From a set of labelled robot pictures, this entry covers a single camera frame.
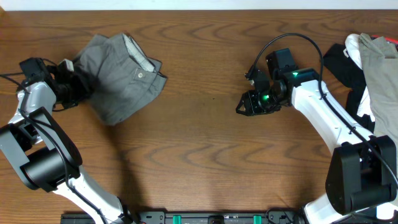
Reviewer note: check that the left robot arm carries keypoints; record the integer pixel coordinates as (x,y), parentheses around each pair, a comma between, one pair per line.
(39,150)

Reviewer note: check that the grey shorts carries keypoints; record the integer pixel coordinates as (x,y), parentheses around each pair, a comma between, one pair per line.
(123,77)

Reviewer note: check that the white garment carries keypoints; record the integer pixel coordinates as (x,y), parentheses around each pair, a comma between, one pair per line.
(363,102)

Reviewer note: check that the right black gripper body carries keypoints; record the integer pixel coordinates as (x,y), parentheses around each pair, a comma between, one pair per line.
(265,102)

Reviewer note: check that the red garment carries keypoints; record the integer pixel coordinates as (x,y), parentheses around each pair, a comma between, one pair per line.
(388,39)

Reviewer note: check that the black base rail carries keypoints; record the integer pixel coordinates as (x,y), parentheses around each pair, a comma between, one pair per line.
(272,216)

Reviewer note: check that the olive grey garment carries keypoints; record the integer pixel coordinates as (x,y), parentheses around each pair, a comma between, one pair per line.
(384,93)

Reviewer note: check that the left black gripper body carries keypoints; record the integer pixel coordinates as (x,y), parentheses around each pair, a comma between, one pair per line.
(71,93)

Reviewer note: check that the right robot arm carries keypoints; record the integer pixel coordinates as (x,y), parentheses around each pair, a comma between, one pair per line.
(359,185)

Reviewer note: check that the black garment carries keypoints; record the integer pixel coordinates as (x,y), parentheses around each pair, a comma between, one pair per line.
(351,76)

